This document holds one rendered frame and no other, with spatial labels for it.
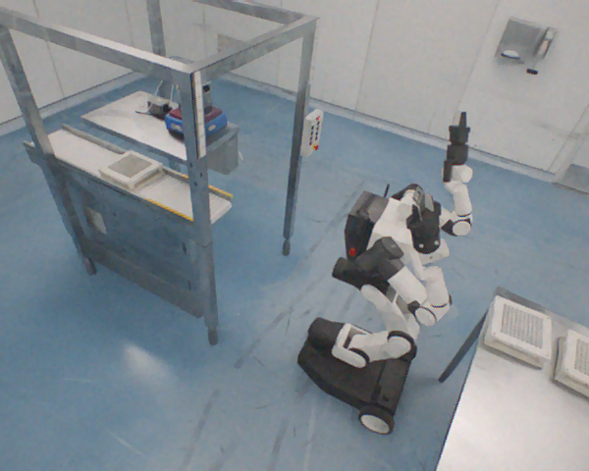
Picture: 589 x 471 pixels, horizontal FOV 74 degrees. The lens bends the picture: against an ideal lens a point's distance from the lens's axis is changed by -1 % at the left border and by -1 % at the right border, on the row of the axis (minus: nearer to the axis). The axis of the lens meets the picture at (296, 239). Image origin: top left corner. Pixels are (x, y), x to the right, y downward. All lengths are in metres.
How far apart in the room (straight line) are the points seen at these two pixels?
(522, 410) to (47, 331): 2.67
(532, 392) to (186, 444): 1.70
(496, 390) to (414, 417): 0.92
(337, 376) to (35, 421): 1.68
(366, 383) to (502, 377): 0.86
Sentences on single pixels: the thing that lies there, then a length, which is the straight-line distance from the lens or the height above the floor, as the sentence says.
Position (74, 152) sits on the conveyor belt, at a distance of 2.75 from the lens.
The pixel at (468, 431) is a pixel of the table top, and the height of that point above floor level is 0.89.
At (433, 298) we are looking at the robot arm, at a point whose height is 1.24.
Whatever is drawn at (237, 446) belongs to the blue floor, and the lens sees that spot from 2.42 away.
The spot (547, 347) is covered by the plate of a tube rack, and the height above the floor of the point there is 0.96.
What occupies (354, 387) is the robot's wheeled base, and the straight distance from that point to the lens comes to 2.43.
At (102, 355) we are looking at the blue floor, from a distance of 2.80.
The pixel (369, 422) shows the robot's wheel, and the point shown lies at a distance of 2.49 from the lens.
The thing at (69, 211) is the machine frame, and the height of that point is 0.61.
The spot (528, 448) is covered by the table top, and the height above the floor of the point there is 0.89.
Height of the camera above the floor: 2.29
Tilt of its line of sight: 43 degrees down
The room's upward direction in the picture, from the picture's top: 7 degrees clockwise
